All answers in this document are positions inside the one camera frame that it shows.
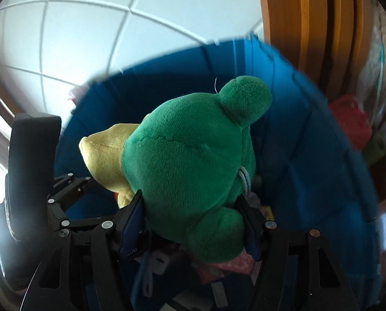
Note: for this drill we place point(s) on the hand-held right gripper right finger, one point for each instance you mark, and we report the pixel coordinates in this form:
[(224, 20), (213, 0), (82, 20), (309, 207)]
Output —
[(252, 233)]

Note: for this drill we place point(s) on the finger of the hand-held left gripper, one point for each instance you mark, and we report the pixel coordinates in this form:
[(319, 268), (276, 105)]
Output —
[(73, 182), (79, 223)]

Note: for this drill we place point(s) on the blue plastic crate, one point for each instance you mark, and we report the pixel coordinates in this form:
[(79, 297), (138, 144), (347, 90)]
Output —
[(309, 168)]

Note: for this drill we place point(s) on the wooden partition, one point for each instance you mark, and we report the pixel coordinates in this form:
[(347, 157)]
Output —
[(296, 22)]

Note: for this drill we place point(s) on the wooden frosted glass screen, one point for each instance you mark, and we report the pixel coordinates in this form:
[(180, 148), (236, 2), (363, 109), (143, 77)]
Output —
[(379, 68)]

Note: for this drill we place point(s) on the green and yellow plush toy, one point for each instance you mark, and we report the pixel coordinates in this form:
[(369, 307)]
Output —
[(186, 168)]

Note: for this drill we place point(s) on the pink cloth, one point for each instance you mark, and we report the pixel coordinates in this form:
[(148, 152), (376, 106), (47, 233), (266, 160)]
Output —
[(243, 261)]

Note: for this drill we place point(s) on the red bag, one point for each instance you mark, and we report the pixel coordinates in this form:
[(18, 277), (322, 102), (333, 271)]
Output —
[(351, 123)]

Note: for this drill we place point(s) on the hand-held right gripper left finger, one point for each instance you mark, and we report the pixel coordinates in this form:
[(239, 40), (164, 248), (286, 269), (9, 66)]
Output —
[(131, 233)]

